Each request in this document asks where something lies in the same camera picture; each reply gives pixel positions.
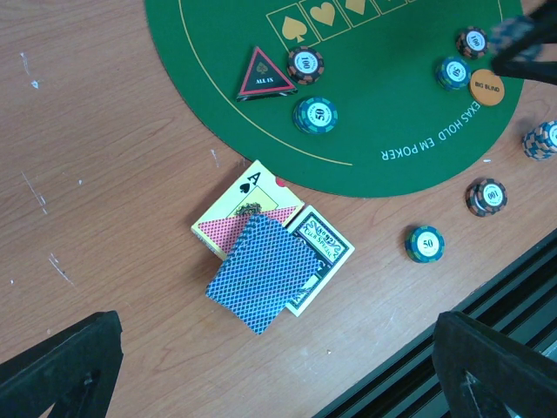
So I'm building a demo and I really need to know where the blue backed card deck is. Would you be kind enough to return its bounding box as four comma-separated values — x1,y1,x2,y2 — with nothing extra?
205,214,319,334

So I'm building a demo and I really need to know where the purple white chip stack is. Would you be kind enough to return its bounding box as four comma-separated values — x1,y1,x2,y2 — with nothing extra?
522,120,557,161

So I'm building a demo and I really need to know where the green round poker mat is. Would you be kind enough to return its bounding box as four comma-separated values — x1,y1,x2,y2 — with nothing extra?
145,1,523,198

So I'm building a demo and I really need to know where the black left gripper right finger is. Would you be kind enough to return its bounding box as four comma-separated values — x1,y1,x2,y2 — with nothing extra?
432,312,556,417

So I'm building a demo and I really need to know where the blue club special card box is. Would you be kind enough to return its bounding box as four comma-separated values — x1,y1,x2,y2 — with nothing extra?
286,206,355,317

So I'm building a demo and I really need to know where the red chip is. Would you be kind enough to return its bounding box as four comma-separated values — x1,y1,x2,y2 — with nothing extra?
286,45,325,85

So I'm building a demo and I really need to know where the yellow ace card box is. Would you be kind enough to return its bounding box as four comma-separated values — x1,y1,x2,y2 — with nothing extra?
191,160,305,260

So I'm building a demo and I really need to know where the orange big blind button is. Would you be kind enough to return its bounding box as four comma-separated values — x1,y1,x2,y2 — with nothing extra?
469,69,505,106

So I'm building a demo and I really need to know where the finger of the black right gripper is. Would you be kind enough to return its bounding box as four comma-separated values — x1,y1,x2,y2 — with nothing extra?
489,6,556,85

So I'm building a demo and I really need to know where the orange black chip stack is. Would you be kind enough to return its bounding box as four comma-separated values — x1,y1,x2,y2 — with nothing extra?
465,179,508,217

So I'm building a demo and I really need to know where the green blue chip stack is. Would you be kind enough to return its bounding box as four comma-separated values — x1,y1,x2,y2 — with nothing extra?
405,226,446,263

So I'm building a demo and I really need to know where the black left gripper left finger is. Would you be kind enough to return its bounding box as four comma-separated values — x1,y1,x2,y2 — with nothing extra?
1,311,124,417

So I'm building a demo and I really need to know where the triangular all in button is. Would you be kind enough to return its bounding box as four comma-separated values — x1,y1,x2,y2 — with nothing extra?
236,46,298,102

